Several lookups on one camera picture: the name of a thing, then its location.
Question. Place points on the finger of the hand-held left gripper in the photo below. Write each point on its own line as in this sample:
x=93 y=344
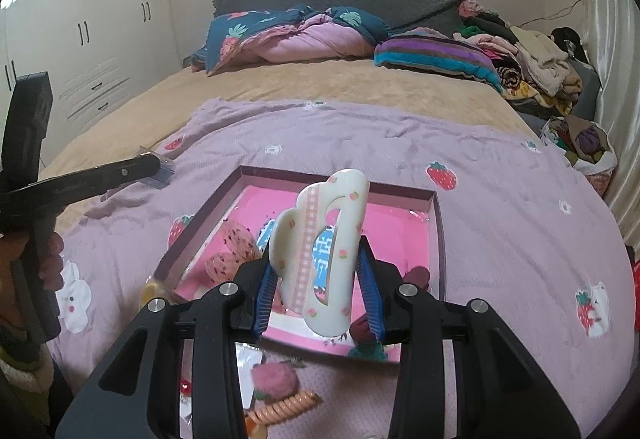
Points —
x=100 y=176

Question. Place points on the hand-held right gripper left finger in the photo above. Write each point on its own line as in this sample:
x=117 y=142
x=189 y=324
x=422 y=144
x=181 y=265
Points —
x=262 y=301

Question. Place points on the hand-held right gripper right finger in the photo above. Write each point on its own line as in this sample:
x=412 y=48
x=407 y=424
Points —
x=371 y=301

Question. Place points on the clear plastic packet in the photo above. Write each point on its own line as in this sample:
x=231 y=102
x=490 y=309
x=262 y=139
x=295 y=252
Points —
x=162 y=171
x=247 y=364

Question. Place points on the white hair claw clip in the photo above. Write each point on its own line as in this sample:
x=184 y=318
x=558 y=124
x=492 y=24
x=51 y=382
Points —
x=300 y=239

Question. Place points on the dark box with pink lining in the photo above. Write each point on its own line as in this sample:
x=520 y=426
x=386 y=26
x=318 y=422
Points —
x=390 y=229

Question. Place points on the yellow accessory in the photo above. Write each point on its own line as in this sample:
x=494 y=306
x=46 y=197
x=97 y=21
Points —
x=150 y=291

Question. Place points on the person's left forearm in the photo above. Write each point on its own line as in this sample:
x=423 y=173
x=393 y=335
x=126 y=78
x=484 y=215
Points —
x=20 y=359

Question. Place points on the person's left hand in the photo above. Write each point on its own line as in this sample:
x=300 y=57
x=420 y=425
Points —
x=54 y=264

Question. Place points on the dark red teal hair accessory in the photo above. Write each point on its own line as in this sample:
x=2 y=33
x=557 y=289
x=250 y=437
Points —
x=360 y=333

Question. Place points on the blue patterned hair clip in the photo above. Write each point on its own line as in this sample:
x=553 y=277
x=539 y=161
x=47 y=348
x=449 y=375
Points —
x=322 y=259

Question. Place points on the white wardrobe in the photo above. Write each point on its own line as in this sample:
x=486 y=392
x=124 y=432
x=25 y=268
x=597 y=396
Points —
x=100 y=44

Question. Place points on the purple printed blanket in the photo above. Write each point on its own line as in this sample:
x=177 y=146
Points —
x=500 y=244

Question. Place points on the beige bed sheet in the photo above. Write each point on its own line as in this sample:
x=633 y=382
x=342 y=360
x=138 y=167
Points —
x=325 y=79

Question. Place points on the blue and pink quilt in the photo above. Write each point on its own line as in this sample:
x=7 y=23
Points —
x=300 y=44

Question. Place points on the striped fleece pillow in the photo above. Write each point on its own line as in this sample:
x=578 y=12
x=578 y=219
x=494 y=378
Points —
x=435 y=56

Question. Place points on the red bag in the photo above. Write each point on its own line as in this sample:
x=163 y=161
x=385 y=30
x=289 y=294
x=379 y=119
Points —
x=636 y=269

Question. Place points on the bag of clothes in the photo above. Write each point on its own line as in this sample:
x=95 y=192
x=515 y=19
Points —
x=585 y=139

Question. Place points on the pile of clothes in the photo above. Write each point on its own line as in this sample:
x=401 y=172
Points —
x=540 y=54

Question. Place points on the black garment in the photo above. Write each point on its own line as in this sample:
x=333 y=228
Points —
x=567 y=39

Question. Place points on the cream satin curtain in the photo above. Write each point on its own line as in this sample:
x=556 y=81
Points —
x=615 y=69

